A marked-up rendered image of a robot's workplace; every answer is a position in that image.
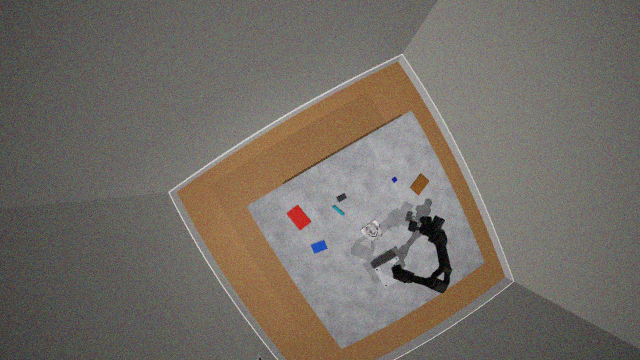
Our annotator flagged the brown flat bar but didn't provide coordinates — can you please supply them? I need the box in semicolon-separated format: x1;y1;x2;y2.
410;173;429;195

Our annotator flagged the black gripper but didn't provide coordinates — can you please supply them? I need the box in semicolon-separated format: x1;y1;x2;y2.
408;221;429;236

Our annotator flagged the red flat plate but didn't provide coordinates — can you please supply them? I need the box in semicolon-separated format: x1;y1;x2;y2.
286;205;311;230

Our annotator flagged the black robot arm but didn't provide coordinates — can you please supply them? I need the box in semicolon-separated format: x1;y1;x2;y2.
391;215;452;293

